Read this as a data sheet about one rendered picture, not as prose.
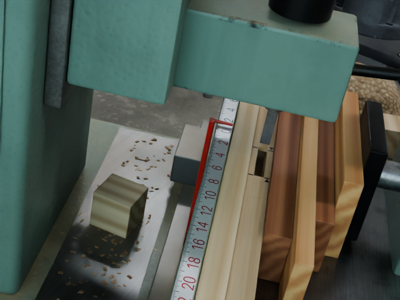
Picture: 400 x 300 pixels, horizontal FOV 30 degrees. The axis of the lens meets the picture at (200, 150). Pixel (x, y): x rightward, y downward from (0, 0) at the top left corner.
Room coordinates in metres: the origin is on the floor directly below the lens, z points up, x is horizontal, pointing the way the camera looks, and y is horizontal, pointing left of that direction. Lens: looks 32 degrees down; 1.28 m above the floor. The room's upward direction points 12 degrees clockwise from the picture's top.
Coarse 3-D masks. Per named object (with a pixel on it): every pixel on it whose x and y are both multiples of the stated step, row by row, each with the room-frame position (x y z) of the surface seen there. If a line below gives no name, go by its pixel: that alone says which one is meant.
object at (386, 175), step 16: (368, 112) 0.58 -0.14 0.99; (368, 128) 0.55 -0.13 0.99; (384, 128) 0.55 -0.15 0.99; (368, 144) 0.53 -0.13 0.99; (384, 144) 0.53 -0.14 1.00; (368, 160) 0.51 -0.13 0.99; (384, 160) 0.51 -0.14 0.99; (368, 176) 0.51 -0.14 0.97; (384, 176) 0.54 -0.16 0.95; (368, 192) 0.51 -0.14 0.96; (352, 224) 0.51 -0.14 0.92
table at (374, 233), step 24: (384, 192) 0.61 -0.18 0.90; (384, 216) 0.57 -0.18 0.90; (360, 240) 0.52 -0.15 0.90; (384, 240) 0.53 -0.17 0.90; (336, 264) 0.48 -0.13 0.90; (360, 264) 0.49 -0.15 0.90; (384, 264) 0.50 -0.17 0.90; (264, 288) 0.44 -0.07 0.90; (312, 288) 0.45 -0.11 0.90; (336, 288) 0.45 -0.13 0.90; (360, 288) 0.46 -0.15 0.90; (384, 288) 0.46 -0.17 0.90
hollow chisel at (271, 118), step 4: (268, 112) 0.56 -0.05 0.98; (272, 112) 0.56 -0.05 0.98; (276, 112) 0.56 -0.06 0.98; (268, 116) 0.56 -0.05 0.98; (272, 116) 0.56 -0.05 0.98; (276, 116) 0.56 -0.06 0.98; (268, 120) 0.56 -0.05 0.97; (272, 120) 0.56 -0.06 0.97; (264, 124) 0.56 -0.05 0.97; (268, 124) 0.56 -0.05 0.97; (272, 124) 0.56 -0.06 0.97; (264, 128) 0.56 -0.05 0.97; (268, 128) 0.56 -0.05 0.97; (272, 128) 0.56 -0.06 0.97; (264, 132) 0.56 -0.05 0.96; (268, 132) 0.56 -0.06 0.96; (272, 132) 0.56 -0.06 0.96; (264, 136) 0.56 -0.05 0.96; (268, 136) 0.56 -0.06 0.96; (260, 140) 0.56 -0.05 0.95; (264, 140) 0.56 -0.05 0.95; (268, 140) 0.56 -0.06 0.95; (268, 144) 0.56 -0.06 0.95
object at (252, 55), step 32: (192, 0) 0.56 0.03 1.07; (224, 0) 0.57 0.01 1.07; (256, 0) 0.58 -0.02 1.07; (192, 32) 0.54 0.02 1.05; (224, 32) 0.54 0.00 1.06; (256, 32) 0.54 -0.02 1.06; (288, 32) 0.54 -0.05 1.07; (320, 32) 0.54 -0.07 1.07; (352, 32) 0.56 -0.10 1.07; (192, 64) 0.54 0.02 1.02; (224, 64) 0.54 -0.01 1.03; (256, 64) 0.54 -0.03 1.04; (288, 64) 0.53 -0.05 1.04; (320, 64) 0.53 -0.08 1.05; (352, 64) 0.53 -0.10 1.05; (224, 96) 0.54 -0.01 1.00; (256, 96) 0.53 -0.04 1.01; (288, 96) 0.53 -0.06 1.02; (320, 96) 0.53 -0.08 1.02
